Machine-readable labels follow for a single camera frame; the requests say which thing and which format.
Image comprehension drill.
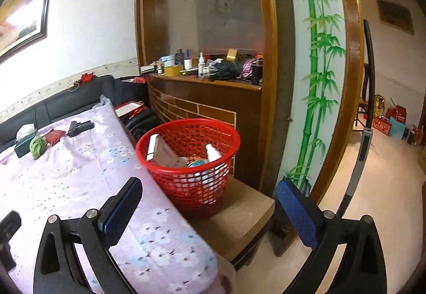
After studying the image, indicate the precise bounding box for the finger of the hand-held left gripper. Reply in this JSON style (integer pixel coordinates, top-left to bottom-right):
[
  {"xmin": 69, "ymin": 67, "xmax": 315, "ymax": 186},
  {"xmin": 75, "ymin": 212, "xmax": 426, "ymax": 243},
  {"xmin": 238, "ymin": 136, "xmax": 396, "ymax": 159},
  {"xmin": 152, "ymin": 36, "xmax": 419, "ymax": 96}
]
[{"xmin": 0, "ymin": 211, "xmax": 22, "ymax": 271}]

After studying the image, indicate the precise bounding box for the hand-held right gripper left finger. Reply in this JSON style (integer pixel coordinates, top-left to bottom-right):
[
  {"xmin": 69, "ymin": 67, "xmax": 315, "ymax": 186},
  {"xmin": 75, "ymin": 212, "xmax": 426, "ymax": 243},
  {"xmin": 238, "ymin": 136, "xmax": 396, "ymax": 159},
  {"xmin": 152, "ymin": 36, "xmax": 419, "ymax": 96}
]
[{"xmin": 33, "ymin": 177, "xmax": 143, "ymax": 294}]

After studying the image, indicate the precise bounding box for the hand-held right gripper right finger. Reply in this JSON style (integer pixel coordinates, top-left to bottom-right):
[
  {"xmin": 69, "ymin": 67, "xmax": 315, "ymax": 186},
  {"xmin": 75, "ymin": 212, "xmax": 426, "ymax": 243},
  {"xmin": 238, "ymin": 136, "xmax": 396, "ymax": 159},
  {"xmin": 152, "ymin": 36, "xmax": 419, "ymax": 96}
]
[{"xmin": 277, "ymin": 179, "xmax": 388, "ymax": 294}]

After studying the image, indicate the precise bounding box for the long white carton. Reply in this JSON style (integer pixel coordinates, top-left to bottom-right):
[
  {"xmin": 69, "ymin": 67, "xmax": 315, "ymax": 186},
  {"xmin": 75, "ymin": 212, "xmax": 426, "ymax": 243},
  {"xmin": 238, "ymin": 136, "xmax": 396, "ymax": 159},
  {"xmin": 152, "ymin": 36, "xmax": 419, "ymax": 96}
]
[{"xmin": 146, "ymin": 134, "xmax": 161, "ymax": 162}]

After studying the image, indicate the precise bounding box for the red plastic basket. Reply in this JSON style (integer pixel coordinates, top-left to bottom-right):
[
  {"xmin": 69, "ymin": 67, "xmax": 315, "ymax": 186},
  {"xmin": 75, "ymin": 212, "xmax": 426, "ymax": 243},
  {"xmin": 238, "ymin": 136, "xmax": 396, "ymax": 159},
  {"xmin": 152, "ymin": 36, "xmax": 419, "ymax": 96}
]
[{"xmin": 135, "ymin": 118, "xmax": 241, "ymax": 219}]

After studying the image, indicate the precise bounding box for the purple floral tablecloth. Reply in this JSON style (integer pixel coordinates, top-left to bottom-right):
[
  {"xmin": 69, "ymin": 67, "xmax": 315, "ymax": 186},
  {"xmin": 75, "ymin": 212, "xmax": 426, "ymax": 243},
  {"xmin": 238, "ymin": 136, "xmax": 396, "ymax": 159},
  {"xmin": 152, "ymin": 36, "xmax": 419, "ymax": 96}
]
[{"xmin": 0, "ymin": 104, "xmax": 220, "ymax": 294}]

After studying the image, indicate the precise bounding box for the brown cushioned stool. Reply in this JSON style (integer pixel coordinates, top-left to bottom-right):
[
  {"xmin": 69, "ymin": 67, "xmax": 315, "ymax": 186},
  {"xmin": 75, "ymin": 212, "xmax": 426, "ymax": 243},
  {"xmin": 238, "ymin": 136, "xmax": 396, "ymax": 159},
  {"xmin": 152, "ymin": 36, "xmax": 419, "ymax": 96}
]
[{"xmin": 186, "ymin": 177, "xmax": 277, "ymax": 272}]

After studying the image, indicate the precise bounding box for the green tissue box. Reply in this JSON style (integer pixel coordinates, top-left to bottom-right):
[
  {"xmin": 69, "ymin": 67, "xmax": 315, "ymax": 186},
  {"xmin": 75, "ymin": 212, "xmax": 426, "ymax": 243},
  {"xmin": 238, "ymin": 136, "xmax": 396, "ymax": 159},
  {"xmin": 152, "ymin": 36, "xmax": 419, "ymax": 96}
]
[{"xmin": 14, "ymin": 123, "xmax": 38, "ymax": 159}]

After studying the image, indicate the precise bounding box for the black bag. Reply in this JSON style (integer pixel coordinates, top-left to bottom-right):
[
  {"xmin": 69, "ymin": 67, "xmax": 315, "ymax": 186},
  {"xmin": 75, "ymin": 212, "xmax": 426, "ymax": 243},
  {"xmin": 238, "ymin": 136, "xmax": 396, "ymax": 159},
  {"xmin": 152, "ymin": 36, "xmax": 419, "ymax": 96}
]
[{"xmin": 115, "ymin": 77, "xmax": 162, "ymax": 144}]

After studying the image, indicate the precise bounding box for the green cloth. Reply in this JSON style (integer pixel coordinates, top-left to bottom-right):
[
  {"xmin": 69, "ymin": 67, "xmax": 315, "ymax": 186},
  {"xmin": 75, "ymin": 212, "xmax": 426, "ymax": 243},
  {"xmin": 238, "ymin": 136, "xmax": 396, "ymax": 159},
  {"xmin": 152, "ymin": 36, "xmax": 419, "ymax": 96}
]
[{"xmin": 29, "ymin": 136, "xmax": 47, "ymax": 160}]

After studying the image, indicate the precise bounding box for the black device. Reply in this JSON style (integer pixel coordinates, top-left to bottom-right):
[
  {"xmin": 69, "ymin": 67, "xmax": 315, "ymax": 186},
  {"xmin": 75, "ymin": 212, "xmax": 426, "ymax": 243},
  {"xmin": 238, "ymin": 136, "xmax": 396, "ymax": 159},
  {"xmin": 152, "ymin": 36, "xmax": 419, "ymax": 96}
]
[{"xmin": 67, "ymin": 120, "xmax": 95, "ymax": 138}]

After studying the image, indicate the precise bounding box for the red pouch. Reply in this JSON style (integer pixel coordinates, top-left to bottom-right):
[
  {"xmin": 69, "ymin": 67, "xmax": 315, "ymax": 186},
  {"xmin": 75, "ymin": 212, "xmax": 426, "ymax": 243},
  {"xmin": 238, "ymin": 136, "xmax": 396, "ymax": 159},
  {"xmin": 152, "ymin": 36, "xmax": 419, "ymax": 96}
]
[{"xmin": 44, "ymin": 129, "xmax": 66, "ymax": 145}]

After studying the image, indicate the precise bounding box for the red-framed white board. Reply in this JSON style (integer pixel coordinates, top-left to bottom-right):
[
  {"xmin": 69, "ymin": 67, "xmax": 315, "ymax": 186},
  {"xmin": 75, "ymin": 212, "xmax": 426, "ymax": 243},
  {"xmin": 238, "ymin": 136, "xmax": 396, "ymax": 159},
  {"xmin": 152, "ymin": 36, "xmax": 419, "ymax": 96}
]
[{"xmin": 114, "ymin": 101, "xmax": 146, "ymax": 118}]

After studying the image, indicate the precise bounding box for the red gift box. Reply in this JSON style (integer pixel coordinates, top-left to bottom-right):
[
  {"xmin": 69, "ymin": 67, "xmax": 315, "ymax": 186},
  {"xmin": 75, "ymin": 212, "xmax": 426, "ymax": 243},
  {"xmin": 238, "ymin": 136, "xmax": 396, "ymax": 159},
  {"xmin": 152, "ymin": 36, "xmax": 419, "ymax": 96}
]
[
  {"xmin": 386, "ymin": 106, "xmax": 408, "ymax": 124},
  {"xmin": 372, "ymin": 116, "xmax": 391, "ymax": 135}
]

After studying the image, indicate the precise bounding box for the wooden chair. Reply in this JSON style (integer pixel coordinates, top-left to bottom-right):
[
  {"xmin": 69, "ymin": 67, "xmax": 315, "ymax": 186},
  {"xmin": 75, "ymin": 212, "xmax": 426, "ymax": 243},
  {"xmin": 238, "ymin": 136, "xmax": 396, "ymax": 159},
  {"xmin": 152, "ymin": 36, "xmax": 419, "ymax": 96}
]
[{"xmin": 353, "ymin": 64, "xmax": 371, "ymax": 131}]

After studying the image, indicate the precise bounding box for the black sofa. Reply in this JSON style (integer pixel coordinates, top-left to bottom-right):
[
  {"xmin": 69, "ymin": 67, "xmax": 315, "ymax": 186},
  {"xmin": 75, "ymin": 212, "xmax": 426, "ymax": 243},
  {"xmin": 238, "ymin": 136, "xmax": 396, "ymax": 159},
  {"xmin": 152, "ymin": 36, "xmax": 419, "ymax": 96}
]
[{"xmin": 0, "ymin": 75, "xmax": 115, "ymax": 144}]

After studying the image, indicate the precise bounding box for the teal box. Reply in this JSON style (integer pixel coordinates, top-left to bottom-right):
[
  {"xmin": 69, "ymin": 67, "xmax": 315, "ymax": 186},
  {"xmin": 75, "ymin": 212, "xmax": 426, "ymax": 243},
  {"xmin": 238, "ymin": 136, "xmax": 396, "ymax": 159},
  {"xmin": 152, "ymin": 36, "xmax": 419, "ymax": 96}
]
[{"xmin": 389, "ymin": 117, "xmax": 407, "ymax": 139}]

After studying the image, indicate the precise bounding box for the gold ornament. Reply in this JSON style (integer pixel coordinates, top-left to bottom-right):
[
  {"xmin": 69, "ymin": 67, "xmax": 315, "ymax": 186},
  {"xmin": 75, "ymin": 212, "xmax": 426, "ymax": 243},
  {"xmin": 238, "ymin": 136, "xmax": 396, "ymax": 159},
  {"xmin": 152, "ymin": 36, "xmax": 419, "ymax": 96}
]
[{"xmin": 373, "ymin": 95, "xmax": 387, "ymax": 120}]

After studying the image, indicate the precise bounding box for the wooden sideboard cabinet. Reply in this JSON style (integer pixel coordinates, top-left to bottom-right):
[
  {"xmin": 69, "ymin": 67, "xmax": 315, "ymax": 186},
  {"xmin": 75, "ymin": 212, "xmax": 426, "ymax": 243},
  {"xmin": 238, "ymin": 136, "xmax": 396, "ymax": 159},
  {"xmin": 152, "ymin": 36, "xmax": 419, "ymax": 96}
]
[{"xmin": 140, "ymin": 72, "xmax": 277, "ymax": 195}]

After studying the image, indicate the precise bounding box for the black flask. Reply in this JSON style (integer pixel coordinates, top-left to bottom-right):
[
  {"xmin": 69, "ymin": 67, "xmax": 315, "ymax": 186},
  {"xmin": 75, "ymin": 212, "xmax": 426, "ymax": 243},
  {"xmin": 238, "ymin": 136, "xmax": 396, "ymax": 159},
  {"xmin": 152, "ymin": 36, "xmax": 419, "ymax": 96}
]
[{"xmin": 251, "ymin": 57, "xmax": 264, "ymax": 86}]

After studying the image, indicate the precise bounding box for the yellow box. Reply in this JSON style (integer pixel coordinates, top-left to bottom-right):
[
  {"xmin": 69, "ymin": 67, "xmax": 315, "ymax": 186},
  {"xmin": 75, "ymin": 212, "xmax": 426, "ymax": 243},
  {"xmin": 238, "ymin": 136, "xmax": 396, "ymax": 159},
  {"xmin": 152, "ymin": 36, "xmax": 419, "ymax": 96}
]
[{"xmin": 163, "ymin": 65, "xmax": 184, "ymax": 77}]

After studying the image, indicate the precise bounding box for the pink umbrella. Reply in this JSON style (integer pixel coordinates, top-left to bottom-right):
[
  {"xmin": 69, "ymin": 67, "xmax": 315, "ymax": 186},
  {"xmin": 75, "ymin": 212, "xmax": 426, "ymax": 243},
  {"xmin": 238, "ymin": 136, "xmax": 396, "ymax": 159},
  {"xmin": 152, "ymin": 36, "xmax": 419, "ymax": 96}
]
[{"xmin": 240, "ymin": 59, "xmax": 257, "ymax": 79}]

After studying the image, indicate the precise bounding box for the black umbrella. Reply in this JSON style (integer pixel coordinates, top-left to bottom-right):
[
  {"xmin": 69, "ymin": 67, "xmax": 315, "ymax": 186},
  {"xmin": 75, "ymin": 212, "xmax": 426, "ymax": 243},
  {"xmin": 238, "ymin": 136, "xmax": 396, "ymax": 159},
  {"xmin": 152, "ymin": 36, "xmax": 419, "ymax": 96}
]
[{"xmin": 209, "ymin": 59, "xmax": 248, "ymax": 81}]

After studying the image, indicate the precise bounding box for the framed picture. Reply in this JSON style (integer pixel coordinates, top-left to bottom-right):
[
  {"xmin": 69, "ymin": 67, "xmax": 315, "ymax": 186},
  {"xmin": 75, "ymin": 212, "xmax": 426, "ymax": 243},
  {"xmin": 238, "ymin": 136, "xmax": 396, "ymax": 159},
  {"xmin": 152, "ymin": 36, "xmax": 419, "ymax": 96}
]
[{"xmin": 0, "ymin": 0, "xmax": 57, "ymax": 63}]

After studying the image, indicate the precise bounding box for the black grey long-handled tool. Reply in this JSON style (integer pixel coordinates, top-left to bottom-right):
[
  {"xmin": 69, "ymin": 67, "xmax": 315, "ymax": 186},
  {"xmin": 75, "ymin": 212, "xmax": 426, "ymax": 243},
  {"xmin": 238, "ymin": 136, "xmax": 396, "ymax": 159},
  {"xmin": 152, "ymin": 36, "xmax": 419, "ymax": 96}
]
[{"xmin": 336, "ymin": 19, "xmax": 375, "ymax": 219}]

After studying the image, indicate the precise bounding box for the bamboo wall decal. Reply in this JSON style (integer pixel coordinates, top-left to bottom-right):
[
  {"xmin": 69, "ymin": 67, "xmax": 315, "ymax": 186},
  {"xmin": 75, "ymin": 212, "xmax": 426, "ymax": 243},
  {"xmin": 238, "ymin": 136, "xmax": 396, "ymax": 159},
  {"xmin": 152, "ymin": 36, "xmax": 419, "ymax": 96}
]
[{"xmin": 284, "ymin": 0, "xmax": 347, "ymax": 193}]

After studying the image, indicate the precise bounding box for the framed wall plaque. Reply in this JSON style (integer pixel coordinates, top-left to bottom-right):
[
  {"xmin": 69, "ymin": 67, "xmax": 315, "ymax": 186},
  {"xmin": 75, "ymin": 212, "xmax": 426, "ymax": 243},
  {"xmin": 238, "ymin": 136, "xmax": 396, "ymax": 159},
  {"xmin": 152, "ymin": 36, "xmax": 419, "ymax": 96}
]
[{"xmin": 375, "ymin": 0, "xmax": 415, "ymax": 35}]

